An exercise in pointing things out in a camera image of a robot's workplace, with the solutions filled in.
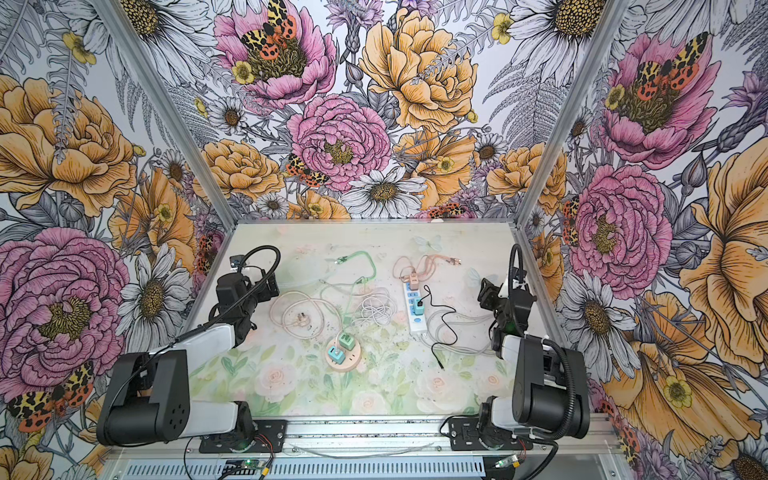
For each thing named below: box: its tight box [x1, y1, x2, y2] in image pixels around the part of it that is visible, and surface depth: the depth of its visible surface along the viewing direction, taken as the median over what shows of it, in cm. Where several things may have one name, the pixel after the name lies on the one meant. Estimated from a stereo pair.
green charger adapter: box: [339, 332, 355, 351], surface depth 85 cm
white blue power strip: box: [403, 282, 427, 335], surface depth 94 cm
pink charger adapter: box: [410, 271, 419, 290], surface depth 98 cm
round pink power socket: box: [327, 339, 362, 372], surface depth 86 cm
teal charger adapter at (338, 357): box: [328, 346, 346, 365], surface depth 83 cm
